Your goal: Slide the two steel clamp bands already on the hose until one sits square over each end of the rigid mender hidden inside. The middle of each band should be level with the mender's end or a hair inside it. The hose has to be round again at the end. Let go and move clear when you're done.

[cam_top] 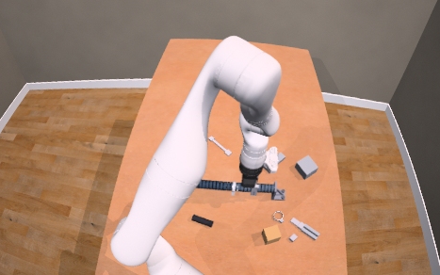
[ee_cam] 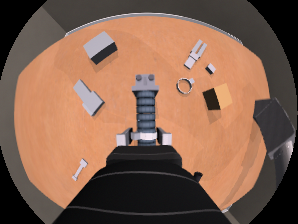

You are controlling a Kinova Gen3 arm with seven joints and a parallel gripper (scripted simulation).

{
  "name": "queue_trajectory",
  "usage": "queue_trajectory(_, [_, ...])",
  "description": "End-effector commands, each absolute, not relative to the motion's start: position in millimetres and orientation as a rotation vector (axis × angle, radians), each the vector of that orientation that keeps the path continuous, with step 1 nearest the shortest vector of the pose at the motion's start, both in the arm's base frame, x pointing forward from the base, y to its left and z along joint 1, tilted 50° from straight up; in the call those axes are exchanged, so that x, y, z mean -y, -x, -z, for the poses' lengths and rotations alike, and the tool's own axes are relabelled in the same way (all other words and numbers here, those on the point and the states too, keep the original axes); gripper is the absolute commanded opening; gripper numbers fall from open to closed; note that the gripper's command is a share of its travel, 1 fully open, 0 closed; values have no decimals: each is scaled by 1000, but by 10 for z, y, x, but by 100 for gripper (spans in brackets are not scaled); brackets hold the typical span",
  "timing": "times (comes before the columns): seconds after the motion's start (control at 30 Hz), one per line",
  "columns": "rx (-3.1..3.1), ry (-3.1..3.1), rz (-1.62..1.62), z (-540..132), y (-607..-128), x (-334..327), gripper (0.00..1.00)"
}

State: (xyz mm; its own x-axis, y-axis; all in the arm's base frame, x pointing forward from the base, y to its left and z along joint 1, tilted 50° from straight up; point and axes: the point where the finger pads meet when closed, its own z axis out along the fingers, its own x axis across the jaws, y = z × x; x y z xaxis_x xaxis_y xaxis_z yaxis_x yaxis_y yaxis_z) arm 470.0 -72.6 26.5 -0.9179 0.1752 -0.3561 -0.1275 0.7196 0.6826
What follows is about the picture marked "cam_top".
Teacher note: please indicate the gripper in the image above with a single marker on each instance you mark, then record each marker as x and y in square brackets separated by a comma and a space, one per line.
[252, 167]

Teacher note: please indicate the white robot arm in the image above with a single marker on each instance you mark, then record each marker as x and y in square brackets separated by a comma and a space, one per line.
[251, 77]

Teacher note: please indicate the dark blue ribbed hose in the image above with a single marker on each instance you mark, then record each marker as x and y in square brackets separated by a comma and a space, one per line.
[276, 194]

